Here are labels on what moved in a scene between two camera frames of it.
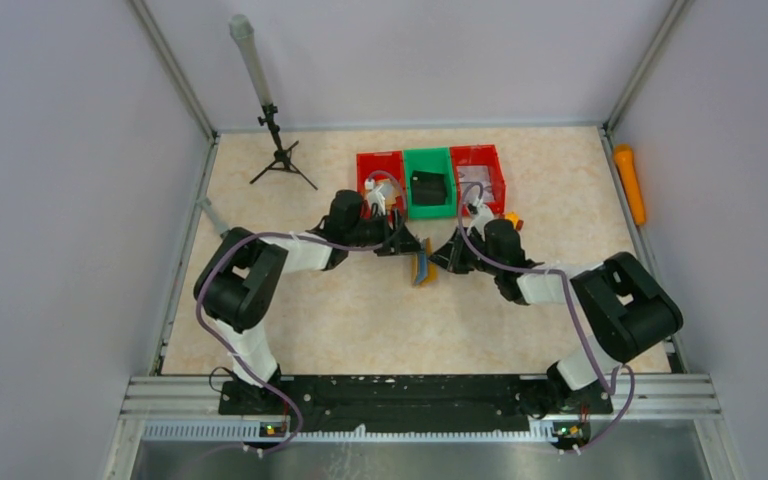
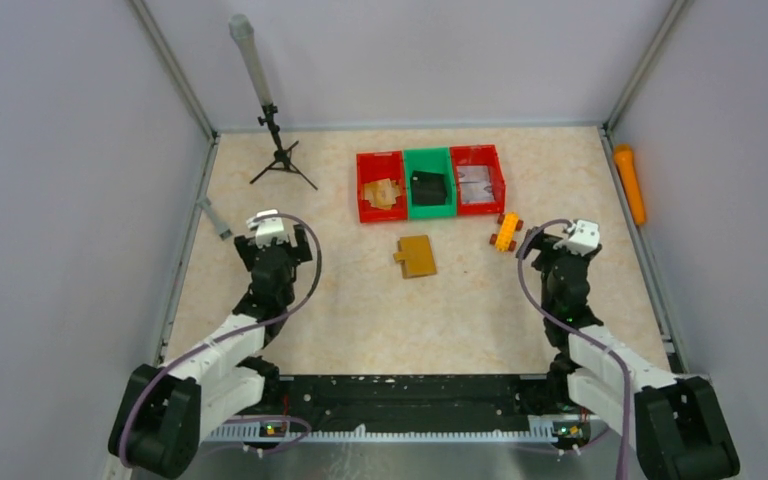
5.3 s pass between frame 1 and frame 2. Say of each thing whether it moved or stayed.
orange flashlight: stayed
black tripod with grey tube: stayed
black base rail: stayed
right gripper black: moved
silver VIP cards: stayed
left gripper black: moved
